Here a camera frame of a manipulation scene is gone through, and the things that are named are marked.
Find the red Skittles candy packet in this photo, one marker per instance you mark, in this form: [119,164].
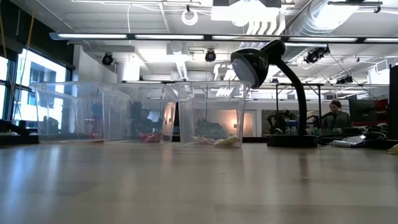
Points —
[150,138]

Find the dark pink candy packet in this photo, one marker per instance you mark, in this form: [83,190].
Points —
[96,136]

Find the background black robot arm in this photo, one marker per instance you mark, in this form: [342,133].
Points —
[280,121]

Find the clear plastic bin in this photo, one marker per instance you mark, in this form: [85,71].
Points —
[62,109]
[130,105]
[214,112]

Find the black ceiling spotlight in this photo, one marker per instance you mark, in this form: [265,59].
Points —
[210,56]
[107,59]

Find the long ceiling light strip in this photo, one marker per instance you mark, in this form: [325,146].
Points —
[168,36]

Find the black gooseneck desk lamp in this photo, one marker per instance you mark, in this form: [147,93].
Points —
[292,141]

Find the person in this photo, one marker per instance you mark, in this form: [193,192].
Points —
[337,118]

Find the white ribbed device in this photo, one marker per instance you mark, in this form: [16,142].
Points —
[345,142]

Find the dark monitor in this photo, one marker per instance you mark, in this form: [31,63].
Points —
[363,110]

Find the silver ventilation duct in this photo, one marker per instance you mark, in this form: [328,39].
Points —
[314,15]

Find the black upright post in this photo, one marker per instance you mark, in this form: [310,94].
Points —
[394,102]

